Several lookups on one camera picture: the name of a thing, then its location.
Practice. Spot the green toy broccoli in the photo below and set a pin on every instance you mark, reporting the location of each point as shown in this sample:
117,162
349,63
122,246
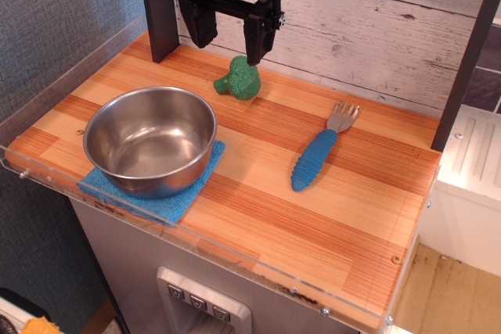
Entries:
242,81

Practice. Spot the stainless steel pot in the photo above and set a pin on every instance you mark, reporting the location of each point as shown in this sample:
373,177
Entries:
152,142

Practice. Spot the blue cleaning cloth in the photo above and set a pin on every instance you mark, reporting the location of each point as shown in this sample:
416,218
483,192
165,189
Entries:
165,211

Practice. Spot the grey toy fridge cabinet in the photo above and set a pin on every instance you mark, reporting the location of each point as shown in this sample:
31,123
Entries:
130,256

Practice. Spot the silver dispenser button panel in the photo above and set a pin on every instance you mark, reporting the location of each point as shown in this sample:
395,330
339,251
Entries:
192,307

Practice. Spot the white toy sink unit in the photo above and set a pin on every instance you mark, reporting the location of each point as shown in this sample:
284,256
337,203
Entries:
461,218

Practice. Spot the yellow sponge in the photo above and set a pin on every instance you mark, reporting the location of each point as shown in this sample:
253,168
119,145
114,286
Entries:
40,326

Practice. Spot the fork with blue handle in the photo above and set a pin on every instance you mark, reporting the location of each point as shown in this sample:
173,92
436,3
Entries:
311,161

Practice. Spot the clear acrylic guard rail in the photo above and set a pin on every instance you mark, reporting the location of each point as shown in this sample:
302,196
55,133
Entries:
330,248

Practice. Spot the dark right vertical post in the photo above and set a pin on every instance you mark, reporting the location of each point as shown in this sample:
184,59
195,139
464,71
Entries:
475,44

